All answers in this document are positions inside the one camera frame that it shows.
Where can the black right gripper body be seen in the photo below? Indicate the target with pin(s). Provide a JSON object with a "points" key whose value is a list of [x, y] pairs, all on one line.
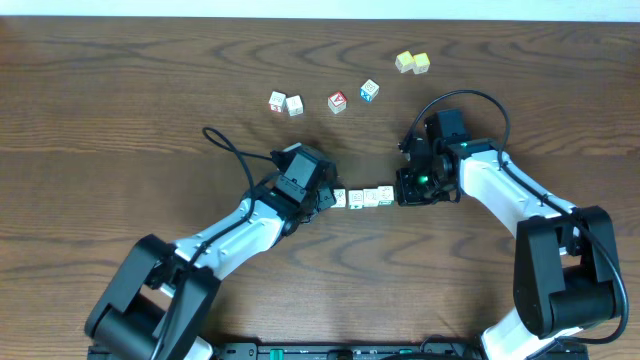
{"points": [[422, 187]]}

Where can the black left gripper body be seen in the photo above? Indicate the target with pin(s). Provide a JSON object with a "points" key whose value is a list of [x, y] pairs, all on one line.
{"points": [[324, 198]]}

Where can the wooden block with dots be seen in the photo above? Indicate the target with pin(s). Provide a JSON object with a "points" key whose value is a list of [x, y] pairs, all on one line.
{"points": [[340, 198]]}

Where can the wooden block green edge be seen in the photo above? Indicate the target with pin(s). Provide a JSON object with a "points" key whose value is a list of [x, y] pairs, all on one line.
{"points": [[355, 199]]}

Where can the wooden block green picture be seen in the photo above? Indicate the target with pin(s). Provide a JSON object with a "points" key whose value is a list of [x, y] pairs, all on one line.
{"points": [[386, 195]]}

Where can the wooden block letter Y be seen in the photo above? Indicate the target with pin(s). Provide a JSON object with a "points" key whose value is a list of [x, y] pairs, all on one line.
{"points": [[371, 197]]}

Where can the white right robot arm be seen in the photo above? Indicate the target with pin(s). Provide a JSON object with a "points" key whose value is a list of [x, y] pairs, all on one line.
{"points": [[566, 270]]}

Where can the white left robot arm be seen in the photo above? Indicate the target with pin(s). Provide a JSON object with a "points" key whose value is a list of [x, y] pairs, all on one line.
{"points": [[158, 299]]}

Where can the wooden block blue T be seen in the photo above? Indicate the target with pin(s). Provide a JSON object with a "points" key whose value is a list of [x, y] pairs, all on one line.
{"points": [[294, 105]]}

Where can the wooden block red A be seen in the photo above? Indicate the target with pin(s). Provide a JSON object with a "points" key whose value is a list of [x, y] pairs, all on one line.
{"points": [[337, 102]]}

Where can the wooden block red 3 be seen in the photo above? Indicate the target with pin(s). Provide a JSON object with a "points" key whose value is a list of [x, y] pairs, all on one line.
{"points": [[277, 102]]}

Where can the wooden block blue X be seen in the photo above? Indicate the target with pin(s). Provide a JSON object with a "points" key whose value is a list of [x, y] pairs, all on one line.
{"points": [[369, 90]]}

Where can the yellow wooden block right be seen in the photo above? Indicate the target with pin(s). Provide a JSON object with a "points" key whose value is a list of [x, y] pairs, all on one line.
{"points": [[421, 63]]}

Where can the yellow wooden block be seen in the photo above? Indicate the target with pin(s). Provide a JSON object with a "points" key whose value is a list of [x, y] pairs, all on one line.
{"points": [[404, 62], [421, 63]]}

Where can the yellow wooden block left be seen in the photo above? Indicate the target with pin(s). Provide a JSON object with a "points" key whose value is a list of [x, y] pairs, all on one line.
{"points": [[404, 62]]}

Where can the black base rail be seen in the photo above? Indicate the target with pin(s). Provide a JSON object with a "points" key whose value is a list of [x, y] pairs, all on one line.
{"points": [[432, 348]]}

